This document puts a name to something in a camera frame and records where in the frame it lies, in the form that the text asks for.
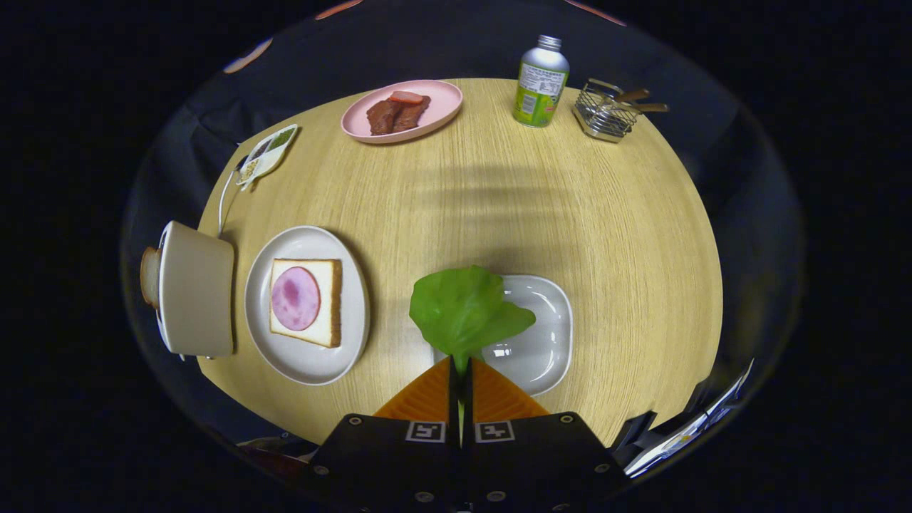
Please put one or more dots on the white rounded rectangular dish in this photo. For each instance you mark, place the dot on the white rounded rectangular dish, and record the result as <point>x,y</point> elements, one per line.
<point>541,342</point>

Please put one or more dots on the green lettuce leaf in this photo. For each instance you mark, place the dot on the green lettuce leaf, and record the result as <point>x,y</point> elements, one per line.
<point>463,310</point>

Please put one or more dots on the silver bottle with green label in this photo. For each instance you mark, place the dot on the silver bottle with green label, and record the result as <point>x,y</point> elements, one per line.
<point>540,85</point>

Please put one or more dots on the pink ham slice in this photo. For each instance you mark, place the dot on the pink ham slice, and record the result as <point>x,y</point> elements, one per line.
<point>296,299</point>

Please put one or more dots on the toasted bread slice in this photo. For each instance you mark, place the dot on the toasted bread slice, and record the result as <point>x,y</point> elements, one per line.
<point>149,278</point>

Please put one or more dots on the pink plate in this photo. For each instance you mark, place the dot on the pink plate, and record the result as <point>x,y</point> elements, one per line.
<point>445,103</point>

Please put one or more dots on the red vegetable slice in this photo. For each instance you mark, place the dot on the red vegetable slice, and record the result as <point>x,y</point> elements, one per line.
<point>406,97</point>

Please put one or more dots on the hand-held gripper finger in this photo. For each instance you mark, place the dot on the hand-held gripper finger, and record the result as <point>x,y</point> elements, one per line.
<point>469,399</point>
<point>454,406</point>

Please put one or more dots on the white divided dish of beans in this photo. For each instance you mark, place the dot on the white divided dish of beans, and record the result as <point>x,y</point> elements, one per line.
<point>267,153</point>

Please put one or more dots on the white bread slice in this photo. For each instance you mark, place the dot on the white bread slice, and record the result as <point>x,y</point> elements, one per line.
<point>329,299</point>

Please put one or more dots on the white toaster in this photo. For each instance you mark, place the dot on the white toaster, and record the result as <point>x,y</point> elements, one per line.
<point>196,288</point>

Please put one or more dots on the brown meat slices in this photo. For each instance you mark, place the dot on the brown meat slices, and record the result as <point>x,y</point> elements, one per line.
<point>388,117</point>

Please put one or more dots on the round white plate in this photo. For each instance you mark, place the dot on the round white plate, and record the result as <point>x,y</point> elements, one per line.
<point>299,363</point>

